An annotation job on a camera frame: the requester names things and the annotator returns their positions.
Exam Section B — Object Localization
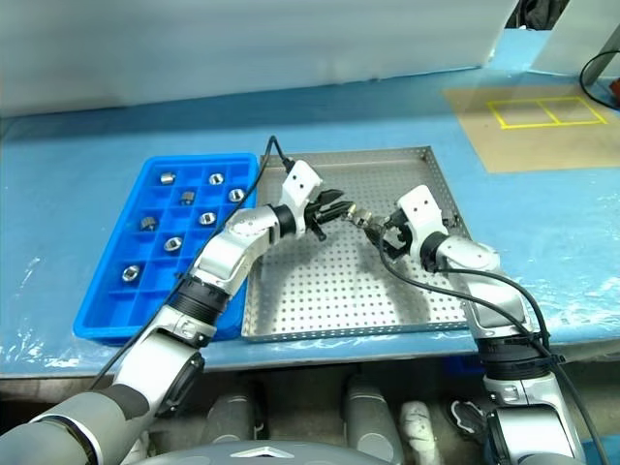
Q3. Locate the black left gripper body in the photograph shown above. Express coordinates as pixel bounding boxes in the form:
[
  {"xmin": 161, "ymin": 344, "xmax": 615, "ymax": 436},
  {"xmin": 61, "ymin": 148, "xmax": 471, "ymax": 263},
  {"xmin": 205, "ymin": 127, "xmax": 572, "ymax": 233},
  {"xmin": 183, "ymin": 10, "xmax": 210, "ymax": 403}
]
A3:
[{"xmin": 302, "ymin": 195, "xmax": 327, "ymax": 244}]

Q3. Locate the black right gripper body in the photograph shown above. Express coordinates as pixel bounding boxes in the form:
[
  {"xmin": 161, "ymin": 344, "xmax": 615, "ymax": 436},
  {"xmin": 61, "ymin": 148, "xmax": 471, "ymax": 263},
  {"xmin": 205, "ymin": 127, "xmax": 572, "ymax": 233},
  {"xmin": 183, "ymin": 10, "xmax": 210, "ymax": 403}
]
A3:
[{"xmin": 380, "ymin": 214, "xmax": 417, "ymax": 264}]

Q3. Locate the blue compartment tray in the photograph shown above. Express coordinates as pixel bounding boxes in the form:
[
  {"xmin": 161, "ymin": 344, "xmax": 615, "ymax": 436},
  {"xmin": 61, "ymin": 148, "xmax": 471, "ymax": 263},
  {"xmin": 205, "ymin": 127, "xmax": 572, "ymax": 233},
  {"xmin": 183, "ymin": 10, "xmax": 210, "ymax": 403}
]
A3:
[{"xmin": 72, "ymin": 153, "xmax": 260, "ymax": 346}]

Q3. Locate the perforated metal tray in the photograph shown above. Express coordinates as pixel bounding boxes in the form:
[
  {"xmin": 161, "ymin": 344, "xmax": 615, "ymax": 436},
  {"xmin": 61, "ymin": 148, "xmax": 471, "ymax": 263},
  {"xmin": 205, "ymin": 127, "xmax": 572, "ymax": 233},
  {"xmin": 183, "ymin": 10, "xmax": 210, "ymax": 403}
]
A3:
[{"xmin": 240, "ymin": 145, "xmax": 479, "ymax": 344}]

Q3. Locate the brown sheet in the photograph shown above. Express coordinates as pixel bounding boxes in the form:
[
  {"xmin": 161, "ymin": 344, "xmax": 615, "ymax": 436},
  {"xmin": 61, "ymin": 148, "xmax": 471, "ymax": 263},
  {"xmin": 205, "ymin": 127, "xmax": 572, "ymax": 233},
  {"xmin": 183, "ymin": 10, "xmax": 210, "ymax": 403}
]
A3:
[{"xmin": 443, "ymin": 85, "xmax": 620, "ymax": 174}]

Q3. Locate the gray rounded shape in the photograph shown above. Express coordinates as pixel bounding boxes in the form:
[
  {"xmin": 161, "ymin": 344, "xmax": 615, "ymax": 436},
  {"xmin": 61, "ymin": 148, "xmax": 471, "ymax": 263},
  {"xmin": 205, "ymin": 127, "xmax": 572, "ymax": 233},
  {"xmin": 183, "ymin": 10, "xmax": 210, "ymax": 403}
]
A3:
[
  {"xmin": 207, "ymin": 385, "xmax": 265, "ymax": 445},
  {"xmin": 343, "ymin": 375, "xmax": 406, "ymax": 465}
]

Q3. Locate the large white foam board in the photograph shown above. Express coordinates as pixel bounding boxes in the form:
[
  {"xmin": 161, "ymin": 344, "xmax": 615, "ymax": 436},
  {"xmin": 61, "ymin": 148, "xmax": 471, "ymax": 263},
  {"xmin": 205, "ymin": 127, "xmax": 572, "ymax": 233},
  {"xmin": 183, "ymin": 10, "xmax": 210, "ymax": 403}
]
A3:
[{"xmin": 0, "ymin": 0, "xmax": 522, "ymax": 117}]

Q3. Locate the black shoe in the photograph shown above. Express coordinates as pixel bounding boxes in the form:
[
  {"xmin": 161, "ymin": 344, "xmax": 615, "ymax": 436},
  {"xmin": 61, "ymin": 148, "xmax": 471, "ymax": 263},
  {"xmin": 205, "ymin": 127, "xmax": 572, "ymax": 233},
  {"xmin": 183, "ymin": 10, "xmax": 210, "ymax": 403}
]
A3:
[{"xmin": 448, "ymin": 399, "xmax": 488, "ymax": 440}]

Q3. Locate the gray robot chest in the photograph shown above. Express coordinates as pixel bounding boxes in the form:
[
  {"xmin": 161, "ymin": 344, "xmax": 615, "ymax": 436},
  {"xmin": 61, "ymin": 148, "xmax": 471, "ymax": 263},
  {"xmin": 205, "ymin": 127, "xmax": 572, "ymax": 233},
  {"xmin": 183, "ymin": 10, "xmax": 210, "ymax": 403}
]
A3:
[{"xmin": 144, "ymin": 438, "xmax": 359, "ymax": 465}]

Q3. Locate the small white board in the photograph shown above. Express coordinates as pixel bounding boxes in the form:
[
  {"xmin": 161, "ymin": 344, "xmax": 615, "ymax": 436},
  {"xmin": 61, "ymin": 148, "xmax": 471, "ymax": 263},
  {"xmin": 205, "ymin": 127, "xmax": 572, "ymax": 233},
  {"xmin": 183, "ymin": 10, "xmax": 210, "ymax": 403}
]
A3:
[{"xmin": 530, "ymin": 0, "xmax": 620, "ymax": 77}]

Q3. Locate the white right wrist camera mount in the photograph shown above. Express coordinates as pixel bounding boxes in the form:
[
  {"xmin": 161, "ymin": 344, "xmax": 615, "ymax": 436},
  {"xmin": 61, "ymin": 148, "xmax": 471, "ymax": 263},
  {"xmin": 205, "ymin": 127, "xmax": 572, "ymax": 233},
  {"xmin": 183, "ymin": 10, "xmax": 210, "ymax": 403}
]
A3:
[{"xmin": 394, "ymin": 184, "xmax": 450, "ymax": 258}]

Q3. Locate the black cable loop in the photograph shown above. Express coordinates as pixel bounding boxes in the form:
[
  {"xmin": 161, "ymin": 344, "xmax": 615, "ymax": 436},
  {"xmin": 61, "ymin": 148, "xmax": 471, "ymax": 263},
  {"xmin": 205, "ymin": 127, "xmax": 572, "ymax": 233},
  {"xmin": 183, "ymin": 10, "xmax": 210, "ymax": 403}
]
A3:
[{"xmin": 579, "ymin": 50, "xmax": 620, "ymax": 110}]

